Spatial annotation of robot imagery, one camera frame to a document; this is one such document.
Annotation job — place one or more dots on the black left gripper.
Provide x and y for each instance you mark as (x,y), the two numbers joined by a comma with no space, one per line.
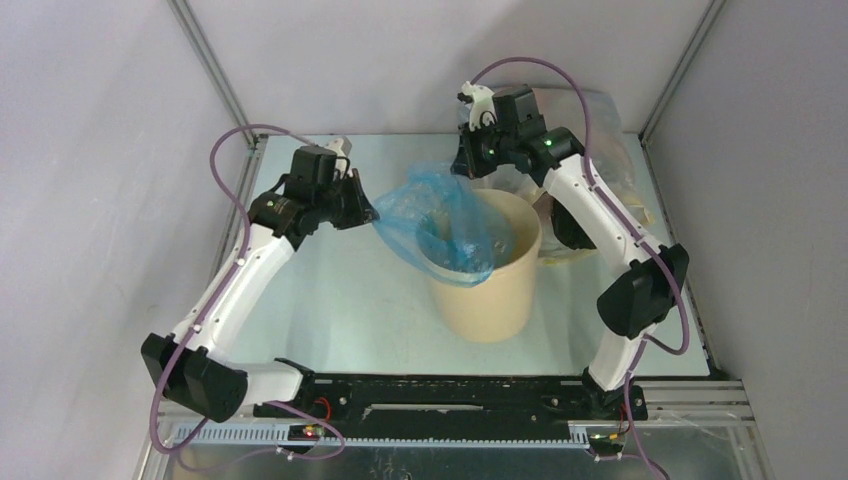
(363,211)

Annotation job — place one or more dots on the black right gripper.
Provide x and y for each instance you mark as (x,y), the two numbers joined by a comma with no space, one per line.
(468,158)

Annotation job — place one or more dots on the blue plastic trash bag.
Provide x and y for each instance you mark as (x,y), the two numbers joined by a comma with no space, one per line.
(436,223)

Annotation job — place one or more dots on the cream plastic trash bin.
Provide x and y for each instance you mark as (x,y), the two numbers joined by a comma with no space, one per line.
(500,306)

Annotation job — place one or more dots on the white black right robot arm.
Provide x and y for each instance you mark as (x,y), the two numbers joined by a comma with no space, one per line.
(648,275)

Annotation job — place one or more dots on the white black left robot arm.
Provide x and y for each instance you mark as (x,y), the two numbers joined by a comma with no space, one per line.
(192,366)

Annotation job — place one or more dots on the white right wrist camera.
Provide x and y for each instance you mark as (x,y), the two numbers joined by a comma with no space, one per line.
(479,99)

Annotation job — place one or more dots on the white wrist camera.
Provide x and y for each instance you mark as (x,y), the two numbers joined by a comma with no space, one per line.
(341,147)
(479,99)

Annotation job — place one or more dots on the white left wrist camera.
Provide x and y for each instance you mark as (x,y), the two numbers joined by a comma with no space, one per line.
(341,147)

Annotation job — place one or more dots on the aluminium corner frame rail left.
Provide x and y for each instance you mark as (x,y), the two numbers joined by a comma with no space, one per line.
(204,51)

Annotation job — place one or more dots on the aluminium corner frame rail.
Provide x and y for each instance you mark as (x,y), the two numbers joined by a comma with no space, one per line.
(692,47)
(204,51)

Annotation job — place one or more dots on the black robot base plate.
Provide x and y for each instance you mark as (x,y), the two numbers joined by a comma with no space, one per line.
(458,409)

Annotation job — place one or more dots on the aluminium corner frame rail right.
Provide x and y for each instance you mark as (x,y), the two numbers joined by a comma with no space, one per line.
(692,47)

